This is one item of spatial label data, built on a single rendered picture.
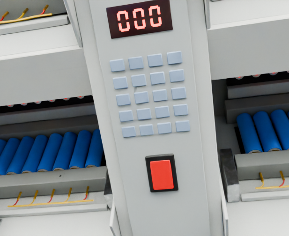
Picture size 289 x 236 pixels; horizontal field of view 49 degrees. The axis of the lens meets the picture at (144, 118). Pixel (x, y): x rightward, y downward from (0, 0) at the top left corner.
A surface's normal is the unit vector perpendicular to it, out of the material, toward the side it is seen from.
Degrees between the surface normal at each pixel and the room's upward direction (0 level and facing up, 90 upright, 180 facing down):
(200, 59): 90
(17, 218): 22
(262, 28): 112
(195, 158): 90
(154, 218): 90
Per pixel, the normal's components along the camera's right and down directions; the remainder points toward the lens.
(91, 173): -0.18, -0.76
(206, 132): -0.11, 0.31
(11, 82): -0.04, 0.64
